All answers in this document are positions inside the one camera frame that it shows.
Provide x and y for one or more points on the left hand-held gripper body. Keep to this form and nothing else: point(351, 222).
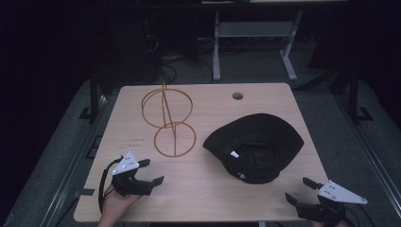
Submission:
point(126, 183)

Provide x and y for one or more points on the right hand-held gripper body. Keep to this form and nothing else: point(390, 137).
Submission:
point(331, 201)

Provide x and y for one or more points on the person's right hand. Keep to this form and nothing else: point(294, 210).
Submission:
point(327, 224)

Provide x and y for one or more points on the person's left hand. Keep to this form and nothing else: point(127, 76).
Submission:
point(116, 205)

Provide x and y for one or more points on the dark tape strip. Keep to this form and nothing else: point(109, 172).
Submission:
point(85, 192)

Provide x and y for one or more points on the black bucket hat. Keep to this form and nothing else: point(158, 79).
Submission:
point(252, 148)

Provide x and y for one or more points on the black metal stand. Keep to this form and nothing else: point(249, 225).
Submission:
point(93, 94)
point(354, 94)

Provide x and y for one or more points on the grey metal floor rail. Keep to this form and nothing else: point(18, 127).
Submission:
point(369, 148)
point(75, 157)

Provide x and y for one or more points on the white metal desk frame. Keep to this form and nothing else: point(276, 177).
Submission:
point(255, 30)

